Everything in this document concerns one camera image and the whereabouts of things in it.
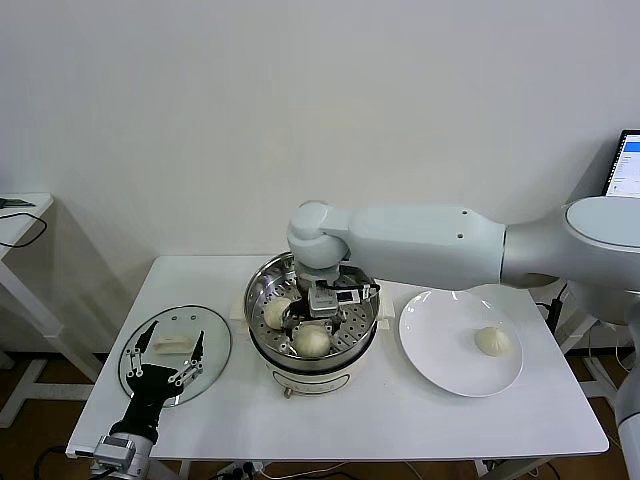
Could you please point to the white power strip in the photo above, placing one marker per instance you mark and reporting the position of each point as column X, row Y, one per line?
column 245, row 468

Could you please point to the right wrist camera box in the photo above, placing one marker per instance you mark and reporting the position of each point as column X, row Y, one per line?
column 322, row 300

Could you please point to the white steamed baozi bun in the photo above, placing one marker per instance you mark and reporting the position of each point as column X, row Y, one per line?
column 275, row 314
column 311, row 342
column 492, row 343

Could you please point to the grey open laptop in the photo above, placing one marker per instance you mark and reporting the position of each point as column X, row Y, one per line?
column 627, row 165

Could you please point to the round glass pot lid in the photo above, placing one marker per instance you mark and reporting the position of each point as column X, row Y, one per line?
column 172, row 343

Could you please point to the dark flat device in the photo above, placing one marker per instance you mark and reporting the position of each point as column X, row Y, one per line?
column 15, row 203

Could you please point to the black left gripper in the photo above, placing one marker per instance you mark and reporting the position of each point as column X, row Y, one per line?
column 147, row 387

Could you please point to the white electric cooker base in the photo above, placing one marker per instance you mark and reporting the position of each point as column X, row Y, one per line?
column 310, row 382

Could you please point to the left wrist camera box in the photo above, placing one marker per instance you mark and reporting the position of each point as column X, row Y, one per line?
column 114, row 449

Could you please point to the white side table with laptop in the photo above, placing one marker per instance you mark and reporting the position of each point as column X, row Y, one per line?
column 600, row 380

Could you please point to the white round plate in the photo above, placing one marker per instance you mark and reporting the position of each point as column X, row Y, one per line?
column 440, row 350

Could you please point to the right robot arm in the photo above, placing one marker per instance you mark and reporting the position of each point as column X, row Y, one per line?
column 425, row 240

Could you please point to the perforated steel steamer basket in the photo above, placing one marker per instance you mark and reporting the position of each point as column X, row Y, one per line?
column 257, row 295

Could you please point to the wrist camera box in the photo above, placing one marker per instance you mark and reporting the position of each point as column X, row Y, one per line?
column 322, row 300
column 114, row 449

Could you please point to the black power adapter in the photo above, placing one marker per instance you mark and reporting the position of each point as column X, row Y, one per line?
column 553, row 310

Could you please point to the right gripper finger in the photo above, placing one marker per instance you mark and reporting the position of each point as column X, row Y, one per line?
column 297, row 315
column 342, row 322

